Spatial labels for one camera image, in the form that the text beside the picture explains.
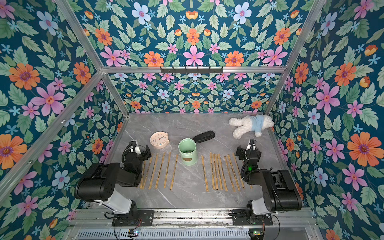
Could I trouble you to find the tan paper straw fourteenth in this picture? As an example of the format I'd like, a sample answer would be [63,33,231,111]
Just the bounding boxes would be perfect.
[228,155,241,191]

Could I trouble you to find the tan paper straw fifteenth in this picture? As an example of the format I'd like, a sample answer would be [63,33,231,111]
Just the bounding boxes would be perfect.
[232,153,245,189]

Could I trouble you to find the tan paper straw eleventh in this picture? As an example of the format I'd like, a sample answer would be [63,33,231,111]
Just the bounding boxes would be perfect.
[216,154,223,191]

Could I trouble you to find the tan paper straw seventeenth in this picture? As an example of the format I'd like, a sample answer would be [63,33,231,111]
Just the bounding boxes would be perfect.
[201,155,210,192]

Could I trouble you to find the tan paper straw thirteenth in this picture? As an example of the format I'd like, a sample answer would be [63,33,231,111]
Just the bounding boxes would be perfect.
[225,155,236,192]

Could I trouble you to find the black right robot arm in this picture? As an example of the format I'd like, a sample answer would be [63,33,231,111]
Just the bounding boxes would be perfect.
[235,139,303,217]

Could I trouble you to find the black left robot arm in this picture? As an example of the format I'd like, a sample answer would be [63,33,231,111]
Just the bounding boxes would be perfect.
[75,141,152,216]

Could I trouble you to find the round beige kitchen timer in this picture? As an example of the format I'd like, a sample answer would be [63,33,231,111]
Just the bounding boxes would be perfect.
[150,131,170,149]

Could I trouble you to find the white plush toy blue shirt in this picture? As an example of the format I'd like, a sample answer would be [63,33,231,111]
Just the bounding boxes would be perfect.
[229,115,275,139]

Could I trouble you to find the light green metal cup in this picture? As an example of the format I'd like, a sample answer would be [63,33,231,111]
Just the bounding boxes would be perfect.
[178,138,198,166]

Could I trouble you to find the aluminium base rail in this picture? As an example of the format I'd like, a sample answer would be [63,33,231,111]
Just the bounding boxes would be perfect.
[64,208,324,240]

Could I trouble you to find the black wall hook rail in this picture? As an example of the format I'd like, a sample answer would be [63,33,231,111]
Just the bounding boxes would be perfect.
[160,67,224,75]

